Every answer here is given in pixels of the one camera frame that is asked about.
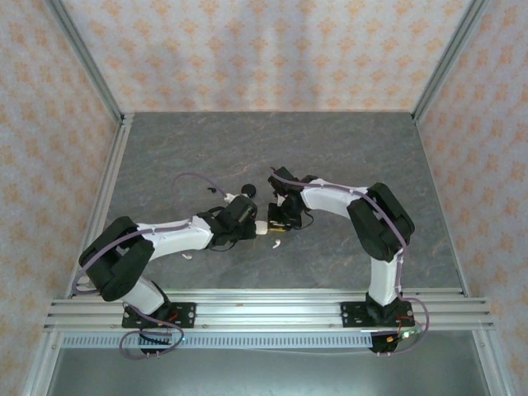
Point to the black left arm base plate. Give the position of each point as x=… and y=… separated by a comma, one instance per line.
x=183, y=315

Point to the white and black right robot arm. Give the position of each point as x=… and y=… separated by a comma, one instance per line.
x=330, y=198

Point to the white earbud charging case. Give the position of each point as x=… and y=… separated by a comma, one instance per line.
x=261, y=228

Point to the black earbud charging case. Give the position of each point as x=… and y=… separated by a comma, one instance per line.
x=248, y=189

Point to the aluminium frame leg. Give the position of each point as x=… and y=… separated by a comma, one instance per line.
x=41, y=367
x=493, y=367

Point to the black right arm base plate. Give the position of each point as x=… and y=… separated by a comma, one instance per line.
x=350, y=313

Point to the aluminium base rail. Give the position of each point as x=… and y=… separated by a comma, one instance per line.
x=268, y=307

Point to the aluminium corner post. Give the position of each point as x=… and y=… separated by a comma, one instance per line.
x=447, y=62
x=88, y=62

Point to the aluminium side rail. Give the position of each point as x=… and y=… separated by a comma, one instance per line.
x=109, y=181
x=452, y=247

